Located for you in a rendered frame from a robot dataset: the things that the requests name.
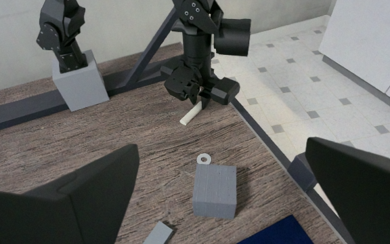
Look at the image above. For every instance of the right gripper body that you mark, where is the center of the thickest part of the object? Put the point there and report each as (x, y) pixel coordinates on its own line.
(221, 91)

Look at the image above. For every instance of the white cylindrical pin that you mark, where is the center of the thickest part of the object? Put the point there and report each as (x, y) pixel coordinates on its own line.
(188, 117)

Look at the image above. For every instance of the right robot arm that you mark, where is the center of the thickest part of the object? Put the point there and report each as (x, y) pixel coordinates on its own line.
(61, 20)

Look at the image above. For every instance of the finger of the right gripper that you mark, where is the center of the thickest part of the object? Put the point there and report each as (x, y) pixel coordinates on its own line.
(193, 101)
(205, 98)

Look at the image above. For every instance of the dark blue flat mat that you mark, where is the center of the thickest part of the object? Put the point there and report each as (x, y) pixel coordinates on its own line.
(286, 231)

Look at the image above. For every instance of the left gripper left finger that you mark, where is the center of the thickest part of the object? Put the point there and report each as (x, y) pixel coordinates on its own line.
(85, 206)

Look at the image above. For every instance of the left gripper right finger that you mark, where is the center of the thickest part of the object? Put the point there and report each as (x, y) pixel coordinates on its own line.
(357, 184)

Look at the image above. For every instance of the light grey flat washer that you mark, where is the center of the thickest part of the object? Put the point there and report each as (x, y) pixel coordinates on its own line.
(204, 155)

